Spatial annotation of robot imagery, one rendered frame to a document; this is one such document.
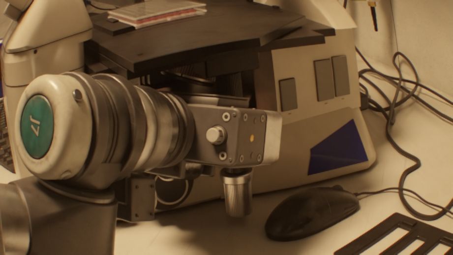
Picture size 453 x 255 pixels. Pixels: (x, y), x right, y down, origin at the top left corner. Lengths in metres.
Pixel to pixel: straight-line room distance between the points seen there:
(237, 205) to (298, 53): 0.18
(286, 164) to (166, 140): 0.26
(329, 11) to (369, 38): 0.54
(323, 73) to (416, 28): 0.45
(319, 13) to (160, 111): 0.35
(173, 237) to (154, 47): 0.21
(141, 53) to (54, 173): 0.19
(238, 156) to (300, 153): 0.23
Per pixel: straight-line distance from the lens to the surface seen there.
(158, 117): 0.58
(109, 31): 0.77
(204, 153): 0.63
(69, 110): 0.48
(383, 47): 1.38
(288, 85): 0.83
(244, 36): 0.66
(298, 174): 0.84
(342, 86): 0.87
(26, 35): 0.72
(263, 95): 0.85
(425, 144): 0.96
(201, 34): 0.69
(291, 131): 0.84
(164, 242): 0.75
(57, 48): 0.72
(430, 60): 1.24
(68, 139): 0.48
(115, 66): 0.67
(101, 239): 0.54
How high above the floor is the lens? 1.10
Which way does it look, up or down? 20 degrees down
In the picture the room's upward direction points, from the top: 5 degrees counter-clockwise
